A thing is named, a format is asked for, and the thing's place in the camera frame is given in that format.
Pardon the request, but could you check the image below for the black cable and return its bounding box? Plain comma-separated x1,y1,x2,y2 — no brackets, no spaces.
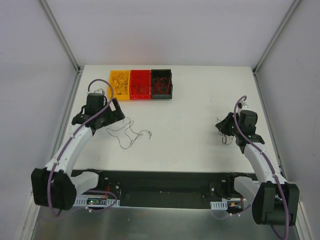
105,116,153,150
111,72,130,96

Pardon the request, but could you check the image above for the dark cable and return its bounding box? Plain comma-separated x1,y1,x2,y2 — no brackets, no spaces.
131,74,148,95

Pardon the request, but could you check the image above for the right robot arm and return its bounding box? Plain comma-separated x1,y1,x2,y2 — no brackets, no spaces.
215,110,300,226

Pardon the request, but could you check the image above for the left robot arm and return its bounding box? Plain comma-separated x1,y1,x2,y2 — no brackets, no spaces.
31,93,125,211

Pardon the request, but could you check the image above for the yellow plastic bin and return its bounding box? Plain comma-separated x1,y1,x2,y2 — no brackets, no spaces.
108,70,131,101

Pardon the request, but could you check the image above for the red plastic bin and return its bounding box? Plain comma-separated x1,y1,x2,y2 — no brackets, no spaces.
129,69,151,100

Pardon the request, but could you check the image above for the black plastic bin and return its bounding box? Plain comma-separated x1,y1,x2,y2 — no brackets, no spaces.
150,69,173,100

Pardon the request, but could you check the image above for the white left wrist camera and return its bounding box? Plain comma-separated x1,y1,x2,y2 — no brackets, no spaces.
94,88,105,95

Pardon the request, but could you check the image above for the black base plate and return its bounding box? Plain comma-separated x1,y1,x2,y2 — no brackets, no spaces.
72,169,258,210

